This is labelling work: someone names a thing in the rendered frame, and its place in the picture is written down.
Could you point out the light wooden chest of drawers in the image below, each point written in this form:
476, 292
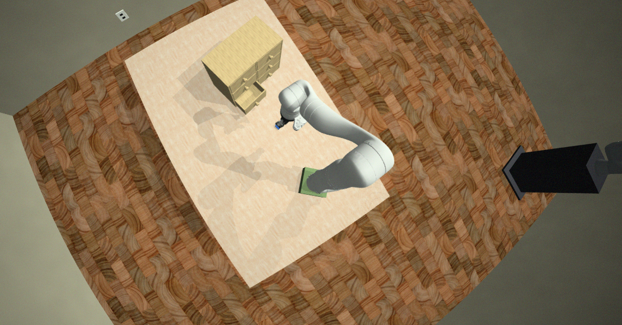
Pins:
238, 52

